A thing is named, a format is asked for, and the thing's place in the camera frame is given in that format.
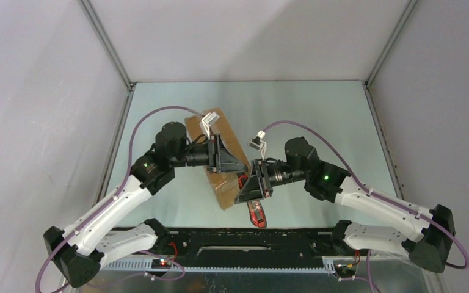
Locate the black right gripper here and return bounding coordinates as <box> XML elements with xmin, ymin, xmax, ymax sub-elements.
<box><xmin>234</xmin><ymin>159</ymin><xmax>307</xmax><ymax>204</ymax></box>

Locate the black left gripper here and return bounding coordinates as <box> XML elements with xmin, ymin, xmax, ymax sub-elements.
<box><xmin>170</xmin><ymin>134</ymin><xmax>247</xmax><ymax>175</ymax></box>

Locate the brown cardboard express box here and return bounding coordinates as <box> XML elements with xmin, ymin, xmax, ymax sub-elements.
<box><xmin>184</xmin><ymin>108</ymin><xmax>249</xmax><ymax>210</ymax></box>

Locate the red black utility knife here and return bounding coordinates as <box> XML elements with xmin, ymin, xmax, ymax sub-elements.
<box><xmin>247</xmin><ymin>201</ymin><xmax>267</xmax><ymax>229</ymax></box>

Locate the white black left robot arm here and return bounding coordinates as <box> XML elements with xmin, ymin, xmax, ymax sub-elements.
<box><xmin>43</xmin><ymin>122</ymin><xmax>248</xmax><ymax>288</ymax></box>

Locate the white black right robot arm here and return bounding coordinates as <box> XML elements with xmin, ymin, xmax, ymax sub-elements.
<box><xmin>234</xmin><ymin>137</ymin><xmax>455</xmax><ymax>273</ymax></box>

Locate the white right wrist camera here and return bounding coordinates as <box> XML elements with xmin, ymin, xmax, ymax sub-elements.
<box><xmin>248</xmin><ymin>131</ymin><xmax>267</xmax><ymax>151</ymax></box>

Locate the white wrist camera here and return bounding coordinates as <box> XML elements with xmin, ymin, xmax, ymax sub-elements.
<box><xmin>200</xmin><ymin>112</ymin><xmax>220</xmax><ymax>138</ymax></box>
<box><xmin>248</xmin><ymin>131</ymin><xmax>267</xmax><ymax>151</ymax></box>

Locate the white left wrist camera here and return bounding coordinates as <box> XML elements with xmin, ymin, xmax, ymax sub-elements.
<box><xmin>200</xmin><ymin>112</ymin><xmax>220</xmax><ymax>138</ymax></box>

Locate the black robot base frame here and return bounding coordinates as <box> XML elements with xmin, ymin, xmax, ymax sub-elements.
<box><xmin>105</xmin><ymin>227</ymin><xmax>368</xmax><ymax>275</ymax></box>

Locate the aluminium left corner post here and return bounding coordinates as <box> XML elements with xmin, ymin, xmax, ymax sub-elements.
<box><xmin>78</xmin><ymin>0</ymin><xmax>134</xmax><ymax>90</ymax></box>

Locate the aluminium corner post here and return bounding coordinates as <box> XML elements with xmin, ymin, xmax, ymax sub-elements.
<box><xmin>78</xmin><ymin>0</ymin><xmax>134</xmax><ymax>90</ymax></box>
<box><xmin>363</xmin><ymin>0</ymin><xmax>420</xmax><ymax>88</ymax></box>

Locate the aluminium right corner post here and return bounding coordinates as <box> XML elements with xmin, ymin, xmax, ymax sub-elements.
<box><xmin>363</xmin><ymin>0</ymin><xmax>420</xmax><ymax>88</ymax></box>

